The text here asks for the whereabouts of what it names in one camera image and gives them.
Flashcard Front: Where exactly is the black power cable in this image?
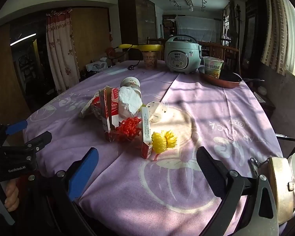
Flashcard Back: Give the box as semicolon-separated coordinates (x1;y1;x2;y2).
128;53;148;70

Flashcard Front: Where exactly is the small red white carton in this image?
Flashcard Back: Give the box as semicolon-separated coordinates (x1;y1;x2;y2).
141;106;153;159

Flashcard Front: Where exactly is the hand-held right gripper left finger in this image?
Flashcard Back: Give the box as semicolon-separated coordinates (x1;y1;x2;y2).
17;147;99;236

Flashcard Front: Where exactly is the red frying pan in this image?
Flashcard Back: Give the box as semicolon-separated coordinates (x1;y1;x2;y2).
198;66;265;88

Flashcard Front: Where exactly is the torn red carton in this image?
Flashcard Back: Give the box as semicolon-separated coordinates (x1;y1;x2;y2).
98;86;121;142

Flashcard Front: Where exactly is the white paper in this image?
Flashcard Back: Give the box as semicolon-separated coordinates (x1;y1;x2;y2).
118;87;143;118

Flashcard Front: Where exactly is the snack wrapper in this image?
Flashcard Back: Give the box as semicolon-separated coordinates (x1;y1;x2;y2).
80;91;106;118

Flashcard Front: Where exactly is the round clear plastic lid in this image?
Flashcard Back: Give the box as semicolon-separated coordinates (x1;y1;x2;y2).
147;101;175;123

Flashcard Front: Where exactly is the purple printed blanket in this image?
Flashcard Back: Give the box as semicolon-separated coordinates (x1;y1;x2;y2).
23;59;284;236

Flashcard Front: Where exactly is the green instant noodle cup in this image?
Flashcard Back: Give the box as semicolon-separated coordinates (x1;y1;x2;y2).
203;56;224;80

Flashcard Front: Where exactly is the wooden sliding door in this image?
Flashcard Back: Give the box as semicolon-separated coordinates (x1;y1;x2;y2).
71;7;111;79
0;23;31;128

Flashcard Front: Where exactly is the white paper cup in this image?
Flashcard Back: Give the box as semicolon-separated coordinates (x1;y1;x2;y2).
120;77;141;96

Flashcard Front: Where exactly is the brown instant noodle cup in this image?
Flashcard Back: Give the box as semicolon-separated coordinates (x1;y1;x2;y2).
142;51;158;70

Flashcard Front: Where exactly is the floral white curtain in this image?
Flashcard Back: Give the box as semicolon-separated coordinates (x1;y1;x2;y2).
45;8;80;94

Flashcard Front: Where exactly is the striped beige window curtain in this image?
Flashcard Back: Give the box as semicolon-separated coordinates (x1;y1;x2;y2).
261;0;295;75

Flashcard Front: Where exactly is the white cloth cover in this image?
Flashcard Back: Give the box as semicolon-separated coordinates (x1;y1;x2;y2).
175;15;223;43

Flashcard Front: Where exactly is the wooden glass-door cabinet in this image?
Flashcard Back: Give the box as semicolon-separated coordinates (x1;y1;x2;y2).
118;0;157;62

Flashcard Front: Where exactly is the fluorescent tube lamp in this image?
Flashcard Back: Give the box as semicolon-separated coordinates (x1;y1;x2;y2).
10;33;37;46

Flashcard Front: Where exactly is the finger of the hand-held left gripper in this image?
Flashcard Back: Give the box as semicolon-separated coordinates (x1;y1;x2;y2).
15;131;53;161
0;120;28;144

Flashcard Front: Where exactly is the dark tall wooden cabinet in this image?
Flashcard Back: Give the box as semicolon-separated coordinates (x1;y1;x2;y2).
241;0;267;72

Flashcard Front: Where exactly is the person's left hand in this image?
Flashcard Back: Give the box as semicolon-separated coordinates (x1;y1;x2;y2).
4;179;20;212

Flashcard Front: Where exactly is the orange-red plastic flower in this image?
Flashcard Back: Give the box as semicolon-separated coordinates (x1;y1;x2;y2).
117;116;142;140

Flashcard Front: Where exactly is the gold metal pot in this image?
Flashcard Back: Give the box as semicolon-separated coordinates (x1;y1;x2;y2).
248;156;295;225

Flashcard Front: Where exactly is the white plastic bag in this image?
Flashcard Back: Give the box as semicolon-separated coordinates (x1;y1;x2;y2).
86;57;109;72

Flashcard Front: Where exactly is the pale green rice cooker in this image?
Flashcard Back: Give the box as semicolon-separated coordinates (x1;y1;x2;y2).
164;35;202;75

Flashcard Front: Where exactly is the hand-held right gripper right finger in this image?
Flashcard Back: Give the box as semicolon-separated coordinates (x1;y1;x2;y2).
197;146;280;236

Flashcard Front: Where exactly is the wooden chair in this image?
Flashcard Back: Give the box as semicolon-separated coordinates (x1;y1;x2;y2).
147;36;166;62
201;42;240;72

